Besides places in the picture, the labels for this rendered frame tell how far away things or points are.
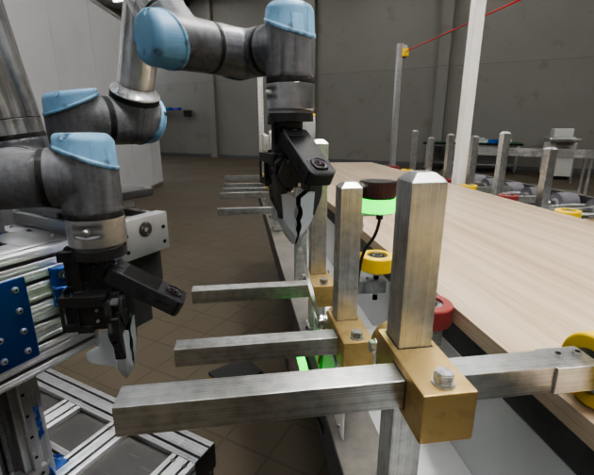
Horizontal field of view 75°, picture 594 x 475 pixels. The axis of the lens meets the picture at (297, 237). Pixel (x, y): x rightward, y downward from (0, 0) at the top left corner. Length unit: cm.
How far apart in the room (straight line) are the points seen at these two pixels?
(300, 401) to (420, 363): 12
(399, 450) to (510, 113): 1234
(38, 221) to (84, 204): 58
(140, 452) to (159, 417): 108
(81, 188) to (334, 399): 39
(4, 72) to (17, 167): 18
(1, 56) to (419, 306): 63
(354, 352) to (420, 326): 23
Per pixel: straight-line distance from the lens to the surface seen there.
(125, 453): 148
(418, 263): 39
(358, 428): 73
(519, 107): 1270
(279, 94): 62
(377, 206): 62
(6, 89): 71
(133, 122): 106
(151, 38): 61
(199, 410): 38
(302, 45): 63
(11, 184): 58
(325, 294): 85
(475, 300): 74
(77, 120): 101
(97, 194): 56
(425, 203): 38
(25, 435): 124
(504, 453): 72
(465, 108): 221
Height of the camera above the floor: 119
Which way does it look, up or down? 16 degrees down
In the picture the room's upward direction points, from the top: straight up
